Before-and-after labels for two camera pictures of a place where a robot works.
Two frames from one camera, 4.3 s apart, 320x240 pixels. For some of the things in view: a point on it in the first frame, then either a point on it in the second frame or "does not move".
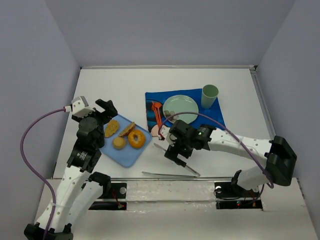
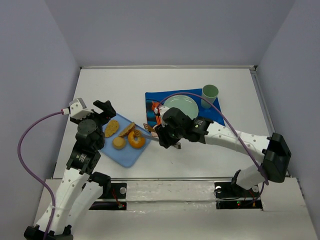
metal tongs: x=197 y=176 -> x=150 y=137
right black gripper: x=173 y=150 -> x=162 y=136
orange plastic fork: x=156 y=106 does not move
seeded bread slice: x=126 y=131 does not move
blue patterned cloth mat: x=213 y=116 does not move
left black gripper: x=100 y=113 does not move
